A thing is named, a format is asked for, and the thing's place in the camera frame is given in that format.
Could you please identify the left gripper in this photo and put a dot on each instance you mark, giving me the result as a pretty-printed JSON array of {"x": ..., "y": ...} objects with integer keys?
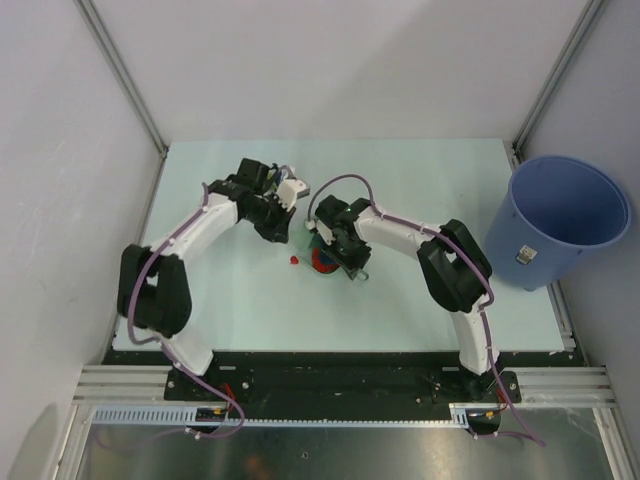
[{"x": 279, "y": 232}]

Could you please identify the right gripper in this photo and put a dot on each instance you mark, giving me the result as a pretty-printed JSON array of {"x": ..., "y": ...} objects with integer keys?
[{"x": 354, "y": 264}]

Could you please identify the green dustpan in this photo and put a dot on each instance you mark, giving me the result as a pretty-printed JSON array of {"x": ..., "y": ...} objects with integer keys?
[{"x": 305, "y": 242}]

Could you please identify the colourful paper scrap pile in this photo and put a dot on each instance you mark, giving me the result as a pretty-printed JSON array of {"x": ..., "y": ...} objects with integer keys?
[{"x": 322, "y": 263}]

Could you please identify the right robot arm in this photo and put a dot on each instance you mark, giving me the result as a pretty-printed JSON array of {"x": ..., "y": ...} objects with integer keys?
[{"x": 455, "y": 270}]

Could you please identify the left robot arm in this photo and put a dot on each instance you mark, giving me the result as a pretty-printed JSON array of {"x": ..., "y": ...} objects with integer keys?
[{"x": 153, "y": 291}]

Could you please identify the blue plastic bin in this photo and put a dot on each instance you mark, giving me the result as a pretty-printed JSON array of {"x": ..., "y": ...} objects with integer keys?
[{"x": 557, "y": 211}]

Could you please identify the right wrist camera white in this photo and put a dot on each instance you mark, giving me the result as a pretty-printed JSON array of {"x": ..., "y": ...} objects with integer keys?
[{"x": 319, "y": 228}]

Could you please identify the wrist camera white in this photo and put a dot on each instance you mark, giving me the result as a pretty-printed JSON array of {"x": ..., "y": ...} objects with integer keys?
[
  {"x": 319, "y": 228},
  {"x": 289, "y": 191}
]

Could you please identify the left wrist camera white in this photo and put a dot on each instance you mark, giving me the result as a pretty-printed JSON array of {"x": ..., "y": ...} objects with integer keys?
[{"x": 289, "y": 191}]

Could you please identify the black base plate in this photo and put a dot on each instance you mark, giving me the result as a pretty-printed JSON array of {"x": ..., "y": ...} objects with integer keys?
[{"x": 305, "y": 409}]

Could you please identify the aluminium frame rail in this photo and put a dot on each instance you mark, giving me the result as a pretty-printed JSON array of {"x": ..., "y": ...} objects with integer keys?
[{"x": 578, "y": 387}]

